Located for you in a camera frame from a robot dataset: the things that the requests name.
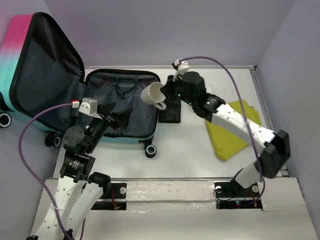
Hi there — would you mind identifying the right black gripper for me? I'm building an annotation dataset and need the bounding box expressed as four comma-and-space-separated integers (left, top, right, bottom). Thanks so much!
160, 72, 196, 107

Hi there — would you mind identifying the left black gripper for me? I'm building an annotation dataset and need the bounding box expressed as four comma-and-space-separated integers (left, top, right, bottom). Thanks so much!
85, 101, 134, 152

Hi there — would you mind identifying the white ceramic mug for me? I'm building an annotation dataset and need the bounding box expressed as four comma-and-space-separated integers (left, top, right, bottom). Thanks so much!
140, 82, 167, 111

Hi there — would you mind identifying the black pouch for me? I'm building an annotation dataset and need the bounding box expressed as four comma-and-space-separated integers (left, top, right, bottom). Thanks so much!
158, 99, 181, 124

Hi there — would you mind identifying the yellow cloth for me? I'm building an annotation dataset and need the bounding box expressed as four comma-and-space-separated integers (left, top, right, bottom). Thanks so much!
204, 99, 263, 163

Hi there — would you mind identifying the pink and teal suitcase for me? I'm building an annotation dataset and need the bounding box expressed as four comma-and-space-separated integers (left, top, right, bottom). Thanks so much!
0, 12, 160, 158

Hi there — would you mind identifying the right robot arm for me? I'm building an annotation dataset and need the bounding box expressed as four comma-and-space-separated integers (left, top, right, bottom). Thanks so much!
160, 71, 291, 196

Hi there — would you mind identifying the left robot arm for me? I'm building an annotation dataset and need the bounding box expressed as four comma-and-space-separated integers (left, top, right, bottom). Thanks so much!
28, 98, 133, 240

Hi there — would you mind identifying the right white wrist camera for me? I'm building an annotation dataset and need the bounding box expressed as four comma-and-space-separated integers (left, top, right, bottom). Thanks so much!
171, 59, 190, 82

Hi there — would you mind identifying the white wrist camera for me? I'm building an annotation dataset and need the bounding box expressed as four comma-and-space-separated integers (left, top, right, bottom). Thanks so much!
171, 59, 190, 82
78, 97, 98, 116

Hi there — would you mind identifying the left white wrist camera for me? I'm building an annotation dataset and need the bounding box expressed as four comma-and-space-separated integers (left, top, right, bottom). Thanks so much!
78, 97, 98, 116

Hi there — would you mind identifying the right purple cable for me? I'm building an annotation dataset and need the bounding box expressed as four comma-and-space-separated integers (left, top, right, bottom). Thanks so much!
183, 55, 266, 208

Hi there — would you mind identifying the purple cable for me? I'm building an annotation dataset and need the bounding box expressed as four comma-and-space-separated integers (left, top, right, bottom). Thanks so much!
17, 101, 87, 240
183, 55, 266, 208

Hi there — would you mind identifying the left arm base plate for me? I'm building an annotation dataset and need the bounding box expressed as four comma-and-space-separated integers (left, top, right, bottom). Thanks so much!
91, 182, 127, 211

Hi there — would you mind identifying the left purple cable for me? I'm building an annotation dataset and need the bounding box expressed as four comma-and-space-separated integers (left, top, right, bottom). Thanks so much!
17, 101, 87, 240

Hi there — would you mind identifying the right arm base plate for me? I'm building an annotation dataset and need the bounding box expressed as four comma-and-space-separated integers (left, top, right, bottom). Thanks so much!
213, 181, 263, 210

